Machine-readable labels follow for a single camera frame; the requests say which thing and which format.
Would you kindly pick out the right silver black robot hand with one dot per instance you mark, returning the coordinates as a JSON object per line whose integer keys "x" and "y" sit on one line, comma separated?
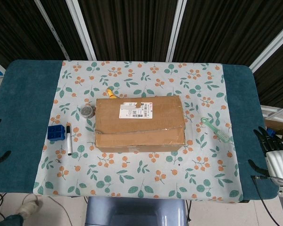
{"x": 279, "y": 162}

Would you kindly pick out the brown cardboard box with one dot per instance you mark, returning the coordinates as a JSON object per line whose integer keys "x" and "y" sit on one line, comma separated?
{"x": 141, "y": 131}

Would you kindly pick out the blue jeans leg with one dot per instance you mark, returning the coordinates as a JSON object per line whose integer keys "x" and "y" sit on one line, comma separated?
{"x": 7, "y": 221}

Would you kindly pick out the small yellow toy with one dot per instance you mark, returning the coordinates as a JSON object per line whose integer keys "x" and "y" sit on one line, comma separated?
{"x": 110, "y": 93}

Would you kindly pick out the mint green hairbrush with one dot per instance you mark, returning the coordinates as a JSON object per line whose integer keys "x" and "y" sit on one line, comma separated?
{"x": 222, "y": 136}

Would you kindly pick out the blue plastic bag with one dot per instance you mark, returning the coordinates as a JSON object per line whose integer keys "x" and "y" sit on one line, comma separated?
{"x": 270, "y": 133}

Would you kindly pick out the floral print tablecloth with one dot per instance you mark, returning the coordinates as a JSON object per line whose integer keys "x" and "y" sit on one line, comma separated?
{"x": 141, "y": 183}

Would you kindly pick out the white partition frame post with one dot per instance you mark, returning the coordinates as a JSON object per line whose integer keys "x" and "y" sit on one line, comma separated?
{"x": 271, "y": 49}
{"x": 177, "y": 30}
{"x": 273, "y": 112}
{"x": 81, "y": 30}

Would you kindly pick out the white marker black cap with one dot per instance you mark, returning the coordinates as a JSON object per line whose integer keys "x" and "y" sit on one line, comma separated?
{"x": 69, "y": 141}

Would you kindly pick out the blue plastic grid block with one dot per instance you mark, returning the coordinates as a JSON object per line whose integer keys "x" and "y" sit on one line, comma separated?
{"x": 56, "y": 133}

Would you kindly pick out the white shoe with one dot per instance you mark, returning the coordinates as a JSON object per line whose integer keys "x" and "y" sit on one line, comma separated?
{"x": 28, "y": 208}

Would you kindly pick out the teal table cover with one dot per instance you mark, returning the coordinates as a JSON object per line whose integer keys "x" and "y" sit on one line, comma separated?
{"x": 26, "y": 82}

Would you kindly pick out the small metal screw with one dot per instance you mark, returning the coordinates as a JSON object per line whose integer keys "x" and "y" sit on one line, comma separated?
{"x": 58, "y": 161}

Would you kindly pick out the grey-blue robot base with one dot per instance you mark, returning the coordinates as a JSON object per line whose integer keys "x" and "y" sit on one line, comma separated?
{"x": 132, "y": 212}

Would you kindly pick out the thin white partition post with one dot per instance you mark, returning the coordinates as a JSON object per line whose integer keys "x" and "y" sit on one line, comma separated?
{"x": 52, "y": 30}

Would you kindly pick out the small round clear jar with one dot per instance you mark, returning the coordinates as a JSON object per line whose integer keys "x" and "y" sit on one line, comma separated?
{"x": 86, "y": 111}

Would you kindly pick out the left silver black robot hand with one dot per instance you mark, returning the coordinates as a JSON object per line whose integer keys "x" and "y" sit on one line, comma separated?
{"x": 0, "y": 157}

